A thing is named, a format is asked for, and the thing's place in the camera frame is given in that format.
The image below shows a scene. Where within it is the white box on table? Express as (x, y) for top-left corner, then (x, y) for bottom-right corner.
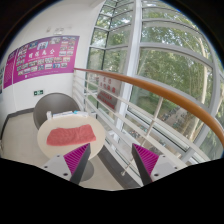
(52, 111), (74, 119)

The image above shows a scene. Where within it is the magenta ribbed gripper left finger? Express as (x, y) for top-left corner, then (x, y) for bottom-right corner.
(42, 142), (92, 186)

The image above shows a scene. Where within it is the large magenta wall poster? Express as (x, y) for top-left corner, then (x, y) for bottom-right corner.
(13, 35), (79, 83)

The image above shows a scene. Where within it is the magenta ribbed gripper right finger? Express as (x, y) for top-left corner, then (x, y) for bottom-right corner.
(131, 143), (188, 186)

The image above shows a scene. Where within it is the red folded towel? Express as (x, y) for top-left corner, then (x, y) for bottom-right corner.
(46, 124), (96, 146)

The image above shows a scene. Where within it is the round white table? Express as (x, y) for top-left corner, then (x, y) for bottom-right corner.
(37, 115), (105, 184)

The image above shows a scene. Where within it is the white metal railing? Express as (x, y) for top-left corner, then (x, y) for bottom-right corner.
(73, 71), (218, 169)

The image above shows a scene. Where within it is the narrow magenta wall poster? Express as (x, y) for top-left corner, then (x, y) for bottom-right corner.
(3, 50), (17, 88)

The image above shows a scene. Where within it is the grey round-back chair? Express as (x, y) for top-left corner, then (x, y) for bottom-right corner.
(33, 93), (79, 129)

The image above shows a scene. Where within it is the green exit sign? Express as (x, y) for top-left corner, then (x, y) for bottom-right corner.
(34, 90), (44, 96)

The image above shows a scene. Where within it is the red and white sign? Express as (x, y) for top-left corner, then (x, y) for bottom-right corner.
(97, 76), (121, 110)

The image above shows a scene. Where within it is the orange wooden handrail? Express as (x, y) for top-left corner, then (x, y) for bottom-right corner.
(76, 68), (224, 147)

